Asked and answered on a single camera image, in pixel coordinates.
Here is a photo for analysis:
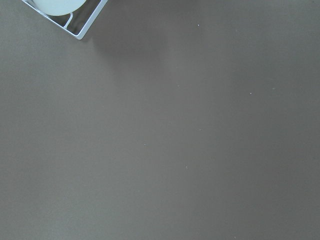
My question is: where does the white wire cup rack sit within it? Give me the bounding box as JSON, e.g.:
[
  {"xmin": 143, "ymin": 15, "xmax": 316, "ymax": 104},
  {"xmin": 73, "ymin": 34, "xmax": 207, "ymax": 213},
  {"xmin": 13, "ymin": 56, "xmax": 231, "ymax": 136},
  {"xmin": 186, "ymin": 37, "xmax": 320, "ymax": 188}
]
[{"xmin": 23, "ymin": 0, "xmax": 108, "ymax": 40}]

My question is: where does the pale green cup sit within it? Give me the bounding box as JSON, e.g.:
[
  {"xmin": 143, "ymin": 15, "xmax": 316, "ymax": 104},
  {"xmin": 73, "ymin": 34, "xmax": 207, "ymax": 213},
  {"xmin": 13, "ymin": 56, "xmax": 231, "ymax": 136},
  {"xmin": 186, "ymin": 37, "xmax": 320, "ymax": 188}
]
[{"xmin": 33, "ymin": 0, "xmax": 86, "ymax": 16}]

